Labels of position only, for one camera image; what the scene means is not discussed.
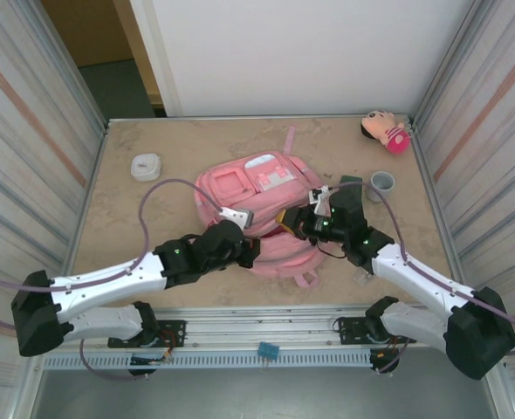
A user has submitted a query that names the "pink school backpack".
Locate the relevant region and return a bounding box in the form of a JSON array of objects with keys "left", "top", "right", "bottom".
[{"left": 193, "top": 125, "right": 328, "bottom": 289}]

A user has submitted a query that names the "clear plastic case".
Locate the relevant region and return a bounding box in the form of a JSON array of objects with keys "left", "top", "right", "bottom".
[{"left": 352, "top": 268, "right": 374, "bottom": 288}]

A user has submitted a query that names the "grey cup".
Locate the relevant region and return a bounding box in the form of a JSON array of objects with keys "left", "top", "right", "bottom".
[{"left": 369, "top": 170, "right": 397, "bottom": 203}]

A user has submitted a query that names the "plush doll with pink body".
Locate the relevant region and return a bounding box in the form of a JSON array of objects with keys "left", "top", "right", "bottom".
[{"left": 360, "top": 109, "right": 412, "bottom": 155}]

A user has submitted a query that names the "blue connector block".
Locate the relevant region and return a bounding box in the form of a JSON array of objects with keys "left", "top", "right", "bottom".
[{"left": 257, "top": 341, "right": 282, "bottom": 361}]

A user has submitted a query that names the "small white square box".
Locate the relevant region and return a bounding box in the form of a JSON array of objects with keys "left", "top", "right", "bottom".
[{"left": 130, "top": 152, "right": 163, "bottom": 182}]

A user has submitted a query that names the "aluminium table border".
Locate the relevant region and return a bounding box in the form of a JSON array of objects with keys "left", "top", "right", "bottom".
[{"left": 58, "top": 113, "right": 470, "bottom": 307}]

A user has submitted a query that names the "brown wooden door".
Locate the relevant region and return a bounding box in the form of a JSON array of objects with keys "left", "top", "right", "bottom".
[{"left": 41, "top": 0, "right": 162, "bottom": 118}]

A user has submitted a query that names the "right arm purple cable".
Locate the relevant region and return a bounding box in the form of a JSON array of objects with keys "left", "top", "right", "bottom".
[{"left": 325, "top": 182, "right": 515, "bottom": 358}]

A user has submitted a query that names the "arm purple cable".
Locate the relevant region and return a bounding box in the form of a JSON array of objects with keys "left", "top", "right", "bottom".
[
  {"left": 0, "top": 178, "right": 224, "bottom": 329},
  {"left": 325, "top": 182, "right": 515, "bottom": 358}
]

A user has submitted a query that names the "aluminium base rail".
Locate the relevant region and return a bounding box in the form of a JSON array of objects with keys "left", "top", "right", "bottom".
[{"left": 34, "top": 305, "right": 501, "bottom": 351}]

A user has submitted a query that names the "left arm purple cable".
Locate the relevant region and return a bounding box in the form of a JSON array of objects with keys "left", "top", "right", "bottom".
[{"left": 0, "top": 178, "right": 224, "bottom": 329}]

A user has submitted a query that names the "white slotted cable duct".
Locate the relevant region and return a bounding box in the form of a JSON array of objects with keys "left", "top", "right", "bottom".
[{"left": 43, "top": 351, "right": 373, "bottom": 371}]

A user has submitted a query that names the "aluminium frame post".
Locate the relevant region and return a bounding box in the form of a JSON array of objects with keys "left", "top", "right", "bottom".
[
  {"left": 38, "top": 0, "right": 111, "bottom": 132},
  {"left": 412, "top": 0, "right": 497, "bottom": 126}
]

